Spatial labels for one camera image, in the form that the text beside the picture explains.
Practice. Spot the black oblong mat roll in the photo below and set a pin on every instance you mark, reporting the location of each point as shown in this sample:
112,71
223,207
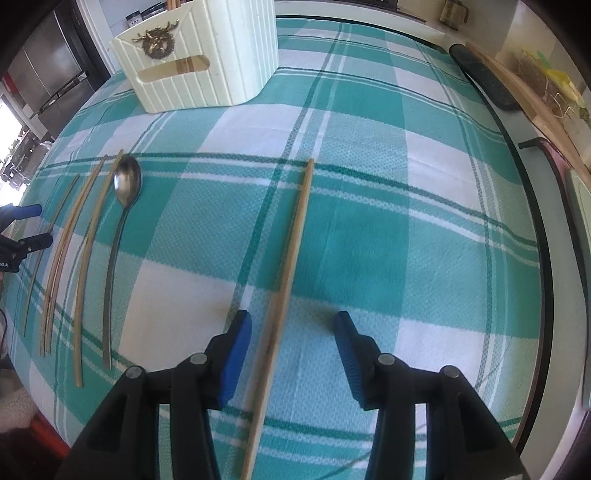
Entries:
485,78

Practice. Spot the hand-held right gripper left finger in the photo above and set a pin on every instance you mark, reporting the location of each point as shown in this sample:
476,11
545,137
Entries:
235,362

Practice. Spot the cream ribbed utensil holder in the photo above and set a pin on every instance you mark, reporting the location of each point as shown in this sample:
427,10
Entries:
221,55

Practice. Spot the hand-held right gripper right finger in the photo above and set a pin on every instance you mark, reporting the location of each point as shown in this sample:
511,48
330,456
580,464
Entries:
351,362

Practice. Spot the teal checked tablecloth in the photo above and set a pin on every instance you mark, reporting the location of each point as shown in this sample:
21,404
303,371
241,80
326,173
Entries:
369,221

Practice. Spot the wooden cutting board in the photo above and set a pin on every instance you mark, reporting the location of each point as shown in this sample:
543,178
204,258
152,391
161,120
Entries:
545,117

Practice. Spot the grey refrigerator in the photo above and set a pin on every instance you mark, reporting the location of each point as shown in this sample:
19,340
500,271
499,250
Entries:
51,69

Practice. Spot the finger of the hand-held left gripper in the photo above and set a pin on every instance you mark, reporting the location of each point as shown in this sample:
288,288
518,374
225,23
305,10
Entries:
37,242
23,213

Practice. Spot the metal spoon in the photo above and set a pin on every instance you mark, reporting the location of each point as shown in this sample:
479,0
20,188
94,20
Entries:
128,177

